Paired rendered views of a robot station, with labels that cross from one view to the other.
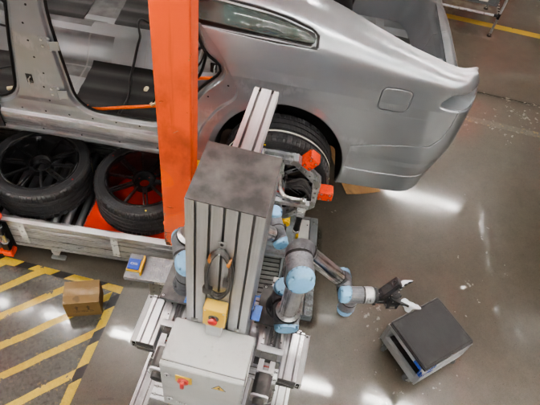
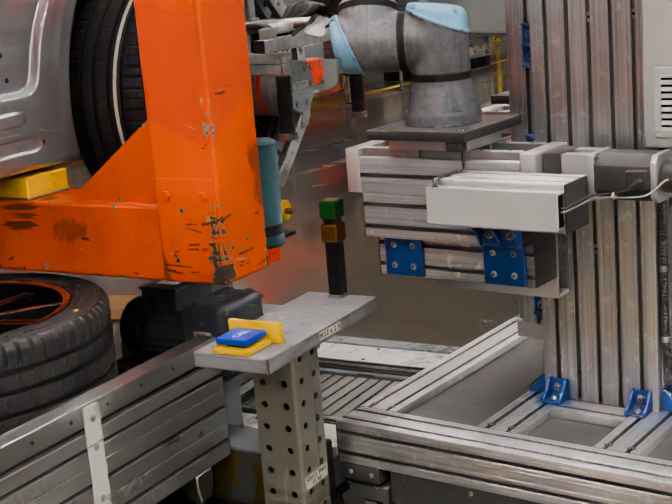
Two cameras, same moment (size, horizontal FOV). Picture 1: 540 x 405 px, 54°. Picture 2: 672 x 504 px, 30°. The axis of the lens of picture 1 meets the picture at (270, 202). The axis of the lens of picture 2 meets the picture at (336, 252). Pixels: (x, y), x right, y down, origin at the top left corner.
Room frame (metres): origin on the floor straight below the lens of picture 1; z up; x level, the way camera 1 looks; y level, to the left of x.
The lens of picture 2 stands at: (0.19, 2.53, 1.16)
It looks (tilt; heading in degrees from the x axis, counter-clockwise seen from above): 13 degrees down; 303
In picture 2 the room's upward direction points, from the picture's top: 5 degrees counter-clockwise
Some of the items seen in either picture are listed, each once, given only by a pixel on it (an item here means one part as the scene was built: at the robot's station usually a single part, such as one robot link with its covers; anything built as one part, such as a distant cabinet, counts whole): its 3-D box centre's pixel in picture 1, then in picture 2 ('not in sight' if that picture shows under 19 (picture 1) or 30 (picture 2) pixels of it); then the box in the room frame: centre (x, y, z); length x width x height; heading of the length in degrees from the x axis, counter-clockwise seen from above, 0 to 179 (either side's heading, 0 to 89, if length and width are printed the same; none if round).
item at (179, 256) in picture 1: (186, 265); (435, 36); (1.33, 0.35, 0.98); 0.13 x 0.12 x 0.14; 21
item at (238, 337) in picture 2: (134, 264); (241, 339); (1.57, 0.73, 0.47); 0.07 x 0.07 x 0.02; 2
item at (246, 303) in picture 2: not in sight; (181, 352); (2.08, 0.31, 0.26); 0.42 x 0.18 x 0.35; 2
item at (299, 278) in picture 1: (292, 296); not in sight; (1.15, -0.17, 1.19); 0.15 x 0.12 x 0.55; 10
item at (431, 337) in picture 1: (423, 343); not in sight; (1.56, -1.14, 0.17); 0.43 x 0.36 x 0.34; 128
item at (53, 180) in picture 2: not in sight; (26, 183); (2.31, 0.52, 0.71); 0.14 x 0.14 x 0.05; 2
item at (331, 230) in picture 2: not in sight; (333, 231); (1.59, 0.36, 0.59); 0.04 x 0.04 x 0.04; 2
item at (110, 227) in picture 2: not in sight; (85, 189); (2.13, 0.51, 0.69); 0.52 x 0.17 x 0.35; 2
